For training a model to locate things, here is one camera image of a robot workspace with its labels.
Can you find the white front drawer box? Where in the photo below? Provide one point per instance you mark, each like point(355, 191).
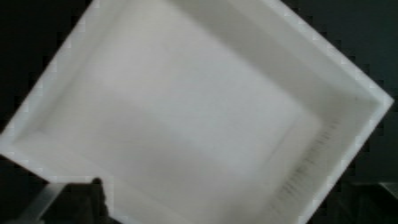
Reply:
point(203, 107)

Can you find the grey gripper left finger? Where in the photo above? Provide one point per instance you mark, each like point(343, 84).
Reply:
point(68, 204)

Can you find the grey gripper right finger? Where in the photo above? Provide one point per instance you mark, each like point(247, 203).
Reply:
point(366, 203)

